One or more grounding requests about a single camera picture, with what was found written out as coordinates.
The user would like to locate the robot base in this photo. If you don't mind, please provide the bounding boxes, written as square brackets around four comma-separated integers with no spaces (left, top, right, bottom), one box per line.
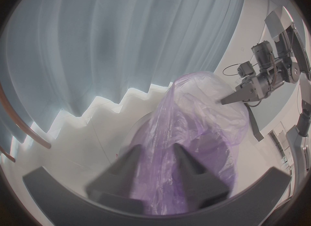
[285,123,311,203]

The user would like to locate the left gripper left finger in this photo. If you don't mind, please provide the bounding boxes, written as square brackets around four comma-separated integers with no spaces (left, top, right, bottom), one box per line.
[86,144,144,208]

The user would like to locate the white cushioned wooden chair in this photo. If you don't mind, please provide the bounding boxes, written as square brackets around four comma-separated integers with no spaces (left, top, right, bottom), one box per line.
[0,82,52,163]

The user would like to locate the white trash bin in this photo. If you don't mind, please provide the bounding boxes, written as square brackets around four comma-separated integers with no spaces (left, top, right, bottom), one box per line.
[118,113,234,186]

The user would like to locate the purple plastic bag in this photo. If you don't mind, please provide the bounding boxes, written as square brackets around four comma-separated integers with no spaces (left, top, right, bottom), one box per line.
[130,73,251,216]

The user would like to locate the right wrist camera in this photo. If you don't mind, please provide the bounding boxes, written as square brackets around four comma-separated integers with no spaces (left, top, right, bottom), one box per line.
[237,61,253,78]

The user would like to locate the white curtain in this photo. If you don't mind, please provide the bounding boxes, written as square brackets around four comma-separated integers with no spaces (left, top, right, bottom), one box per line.
[0,0,246,148]

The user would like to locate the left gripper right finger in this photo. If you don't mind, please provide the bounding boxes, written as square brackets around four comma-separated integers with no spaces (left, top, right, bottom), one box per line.
[173,144,230,209]

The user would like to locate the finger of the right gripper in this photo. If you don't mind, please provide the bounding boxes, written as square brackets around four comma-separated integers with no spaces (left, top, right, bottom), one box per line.
[220,91,244,105]

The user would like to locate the black cable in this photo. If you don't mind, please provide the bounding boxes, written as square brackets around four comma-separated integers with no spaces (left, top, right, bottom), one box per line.
[223,63,243,76]

